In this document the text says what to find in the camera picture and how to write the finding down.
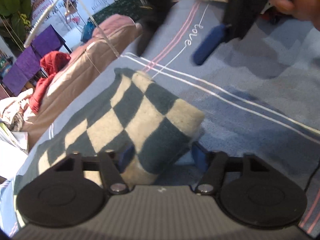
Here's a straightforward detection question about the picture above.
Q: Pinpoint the pile of beige clothes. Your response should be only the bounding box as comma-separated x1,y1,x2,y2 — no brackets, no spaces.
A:
0,87,34,132

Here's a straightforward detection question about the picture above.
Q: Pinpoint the white curved cardboard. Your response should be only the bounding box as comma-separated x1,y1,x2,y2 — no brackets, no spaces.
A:
0,140,28,180

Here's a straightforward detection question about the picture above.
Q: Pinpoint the person's right hand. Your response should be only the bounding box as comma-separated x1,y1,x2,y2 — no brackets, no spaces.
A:
271,0,320,31

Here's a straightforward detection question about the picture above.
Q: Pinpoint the stack of papers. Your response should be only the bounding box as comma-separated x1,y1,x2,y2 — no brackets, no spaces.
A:
0,122,29,153

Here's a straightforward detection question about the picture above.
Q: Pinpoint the green and cream checkered sweater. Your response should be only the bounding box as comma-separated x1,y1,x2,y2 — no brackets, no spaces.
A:
37,67,206,186

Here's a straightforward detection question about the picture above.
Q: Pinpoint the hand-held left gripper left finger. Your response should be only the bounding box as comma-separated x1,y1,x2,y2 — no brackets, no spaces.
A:
54,146,136,195

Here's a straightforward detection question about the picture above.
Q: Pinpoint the green leafy plant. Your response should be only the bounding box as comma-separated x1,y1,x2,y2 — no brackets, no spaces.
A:
0,0,34,37

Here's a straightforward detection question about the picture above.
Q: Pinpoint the black cable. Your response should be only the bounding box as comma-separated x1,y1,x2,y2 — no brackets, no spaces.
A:
303,164,320,191

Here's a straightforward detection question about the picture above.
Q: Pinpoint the blue striped bed sheet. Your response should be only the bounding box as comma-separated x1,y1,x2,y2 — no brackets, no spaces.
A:
0,0,320,238

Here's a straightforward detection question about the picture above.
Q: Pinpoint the purple cloth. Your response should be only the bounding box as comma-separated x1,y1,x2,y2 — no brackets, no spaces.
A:
2,24,63,96

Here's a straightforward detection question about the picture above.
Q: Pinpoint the brown covered mattress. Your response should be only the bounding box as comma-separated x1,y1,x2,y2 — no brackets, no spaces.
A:
21,14,143,153

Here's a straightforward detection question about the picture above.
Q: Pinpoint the blue cloth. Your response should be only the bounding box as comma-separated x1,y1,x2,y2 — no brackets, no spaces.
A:
82,21,97,42

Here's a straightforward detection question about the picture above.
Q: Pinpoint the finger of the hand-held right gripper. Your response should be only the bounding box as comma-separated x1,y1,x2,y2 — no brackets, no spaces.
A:
136,0,192,57
193,24,227,66

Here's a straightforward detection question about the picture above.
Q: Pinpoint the red jacket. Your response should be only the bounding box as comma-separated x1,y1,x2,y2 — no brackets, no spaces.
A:
29,51,72,113

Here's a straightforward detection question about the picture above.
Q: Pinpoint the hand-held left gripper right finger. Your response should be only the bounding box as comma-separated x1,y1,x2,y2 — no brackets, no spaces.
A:
192,142,272,195

